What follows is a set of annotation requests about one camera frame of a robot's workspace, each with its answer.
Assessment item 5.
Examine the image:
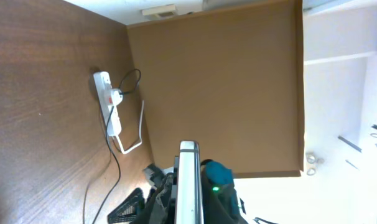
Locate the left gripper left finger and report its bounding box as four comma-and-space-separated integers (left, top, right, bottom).
131, 173, 174, 224

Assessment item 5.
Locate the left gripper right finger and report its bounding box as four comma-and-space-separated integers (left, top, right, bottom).
200, 159, 248, 224

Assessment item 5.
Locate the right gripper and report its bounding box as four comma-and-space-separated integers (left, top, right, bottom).
107, 164, 174, 223

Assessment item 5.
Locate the white USB charger plug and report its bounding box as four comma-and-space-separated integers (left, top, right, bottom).
103, 88, 123, 106

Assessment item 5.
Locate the brown partition board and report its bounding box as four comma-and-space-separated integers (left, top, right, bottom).
128, 0, 304, 178

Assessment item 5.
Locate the white power strip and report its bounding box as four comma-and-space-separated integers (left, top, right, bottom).
93, 72, 123, 136

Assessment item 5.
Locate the white power strip cord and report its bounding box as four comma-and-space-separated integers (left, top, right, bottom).
114, 100, 145, 155

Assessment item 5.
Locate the black charging cable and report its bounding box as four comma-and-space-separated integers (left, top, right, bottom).
82, 68, 142, 224

